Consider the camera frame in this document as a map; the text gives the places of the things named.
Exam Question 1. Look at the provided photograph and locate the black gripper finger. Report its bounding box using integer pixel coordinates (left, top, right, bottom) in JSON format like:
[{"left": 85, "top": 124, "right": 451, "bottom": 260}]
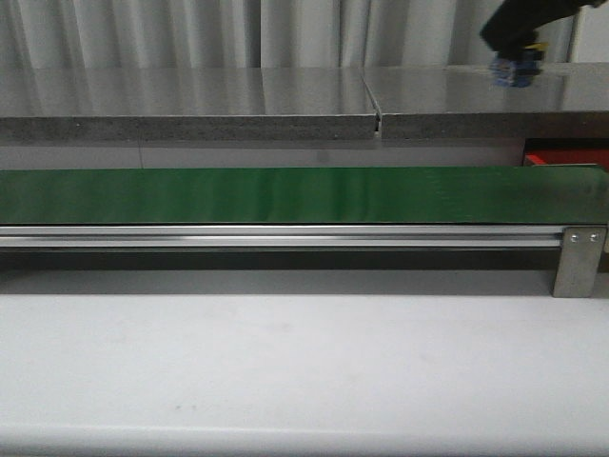
[{"left": 480, "top": 0, "right": 585, "bottom": 52}]

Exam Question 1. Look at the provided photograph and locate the yellow mushroom push button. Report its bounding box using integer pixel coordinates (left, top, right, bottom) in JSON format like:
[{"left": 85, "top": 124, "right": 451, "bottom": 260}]
[{"left": 489, "top": 42, "right": 548, "bottom": 88}]

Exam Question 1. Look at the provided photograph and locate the red plastic tray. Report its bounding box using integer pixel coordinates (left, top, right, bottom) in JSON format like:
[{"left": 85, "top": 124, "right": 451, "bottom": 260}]
[{"left": 523, "top": 149, "right": 608, "bottom": 170}]

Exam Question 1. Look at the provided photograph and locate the green conveyor belt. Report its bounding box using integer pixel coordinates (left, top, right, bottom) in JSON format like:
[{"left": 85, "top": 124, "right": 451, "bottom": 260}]
[{"left": 1, "top": 166, "right": 608, "bottom": 225}]

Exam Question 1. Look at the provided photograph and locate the left grey stone slab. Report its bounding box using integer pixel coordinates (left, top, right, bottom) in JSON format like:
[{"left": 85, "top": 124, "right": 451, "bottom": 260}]
[{"left": 1, "top": 68, "right": 378, "bottom": 143}]

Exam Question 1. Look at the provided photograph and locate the grey pleated curtain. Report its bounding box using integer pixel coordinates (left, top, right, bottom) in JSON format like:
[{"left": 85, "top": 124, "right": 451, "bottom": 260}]
[{"left": 0, "top": 0, "right": 581, "bottom": 70}]

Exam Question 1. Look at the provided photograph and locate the steel conveyor support bracket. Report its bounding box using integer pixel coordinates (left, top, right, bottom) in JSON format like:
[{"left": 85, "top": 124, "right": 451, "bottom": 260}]
[{"left": 552, "top": 226, "right": 608, "bottom": 298}]

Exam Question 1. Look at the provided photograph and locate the aluminium conveyor side rail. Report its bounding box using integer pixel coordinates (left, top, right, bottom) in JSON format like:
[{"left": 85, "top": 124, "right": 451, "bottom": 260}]
[{"left": 1, "top": 225, "right": 564, "bottom": 248}]

